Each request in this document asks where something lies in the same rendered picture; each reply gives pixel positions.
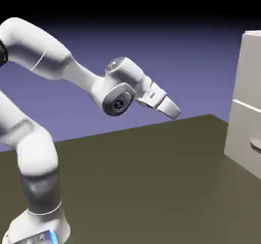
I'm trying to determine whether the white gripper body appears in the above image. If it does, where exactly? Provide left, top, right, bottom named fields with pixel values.
left=156, top=95, right=181, bottom=120

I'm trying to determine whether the pale grey cabinet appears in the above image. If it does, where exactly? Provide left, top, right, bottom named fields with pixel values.
left=223, top=30, right=261, bottom=180

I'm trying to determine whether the pale grey plain drawer front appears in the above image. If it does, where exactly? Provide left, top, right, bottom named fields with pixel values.
left=232, top=33, right=261, bottom=113

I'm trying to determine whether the pale grey handled drawer front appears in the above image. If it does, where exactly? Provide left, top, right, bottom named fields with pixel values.
left=224, top=100, right=261, bottom=180

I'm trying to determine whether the grey curved drawer handle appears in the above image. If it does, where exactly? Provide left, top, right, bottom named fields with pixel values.
left=249, top=137, right=261, bottom=154

